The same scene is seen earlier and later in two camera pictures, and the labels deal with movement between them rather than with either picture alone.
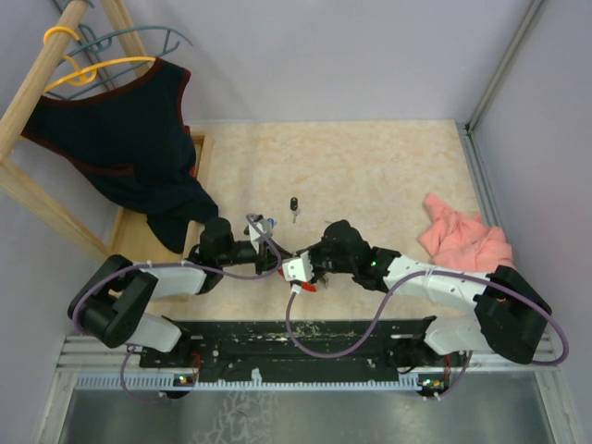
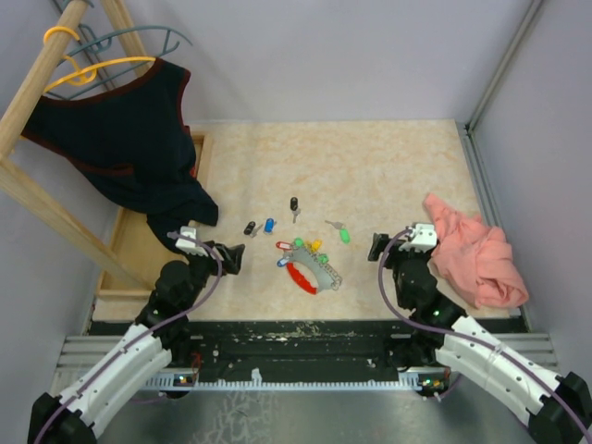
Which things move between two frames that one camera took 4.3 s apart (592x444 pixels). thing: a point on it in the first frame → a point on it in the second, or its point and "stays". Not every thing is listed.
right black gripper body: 324,261 → 396,255
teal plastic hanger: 103,44 stays
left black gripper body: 262,257 → 202,267
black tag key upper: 293,203 stays
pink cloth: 461,241 stays
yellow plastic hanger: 88,73 stays
